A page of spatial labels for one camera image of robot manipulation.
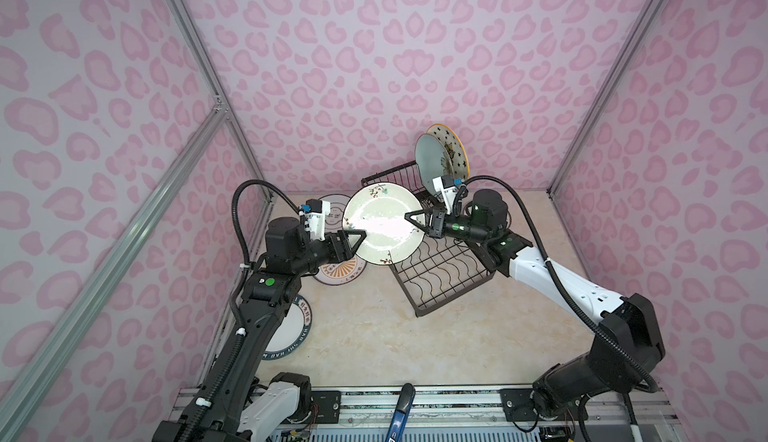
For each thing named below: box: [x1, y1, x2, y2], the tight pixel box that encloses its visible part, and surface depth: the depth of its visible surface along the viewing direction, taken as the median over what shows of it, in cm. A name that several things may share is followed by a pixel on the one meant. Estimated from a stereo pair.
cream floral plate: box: [342, 182, 425, 265], surface depth 72 cm
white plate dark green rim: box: [262, 294, 313, 360], surface depth 86 cm
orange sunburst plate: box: [314, 254, 367, 286], surface depth 99 cm
